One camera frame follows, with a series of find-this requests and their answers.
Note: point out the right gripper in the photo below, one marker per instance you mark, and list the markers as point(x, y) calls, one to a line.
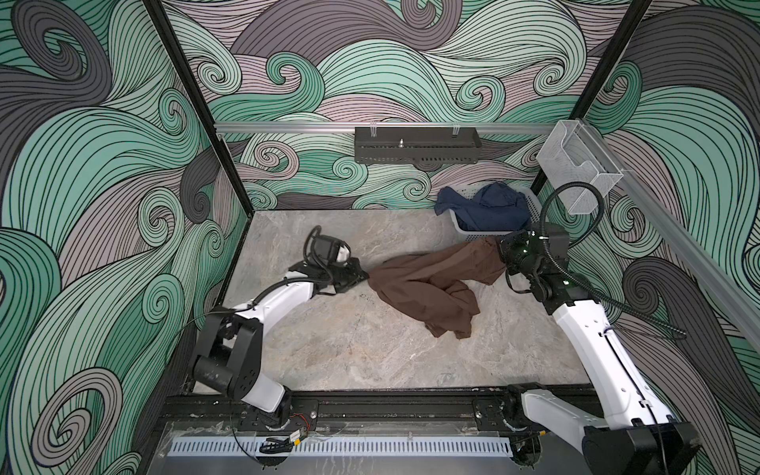
point(509, 243)

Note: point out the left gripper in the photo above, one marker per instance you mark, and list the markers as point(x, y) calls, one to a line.
point(355, 275)

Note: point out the brown trousers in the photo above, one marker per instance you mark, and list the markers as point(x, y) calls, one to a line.
point(432, 288)

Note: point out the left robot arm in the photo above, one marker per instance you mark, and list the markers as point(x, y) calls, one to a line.
point(229, 351)

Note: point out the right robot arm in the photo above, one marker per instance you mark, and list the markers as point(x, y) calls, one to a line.
point(637, 433)

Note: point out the navy blue trousers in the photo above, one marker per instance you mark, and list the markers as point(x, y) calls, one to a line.
point(494, 208)

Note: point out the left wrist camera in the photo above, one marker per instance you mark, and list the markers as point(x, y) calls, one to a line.
point(331, 251)

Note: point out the clear plastic wall bin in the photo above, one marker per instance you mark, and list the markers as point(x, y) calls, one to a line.
point(577, 152)

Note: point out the black perforated wall tray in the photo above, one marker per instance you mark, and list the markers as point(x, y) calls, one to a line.
point(420, 146)

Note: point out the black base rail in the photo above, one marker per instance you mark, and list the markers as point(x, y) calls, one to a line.
point(490, 408)

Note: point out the white slotted cable duct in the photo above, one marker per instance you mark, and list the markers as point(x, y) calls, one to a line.
point(347, 446)

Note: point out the aluminium rail right wall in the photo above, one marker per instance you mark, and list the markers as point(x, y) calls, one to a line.
point(656, 191)

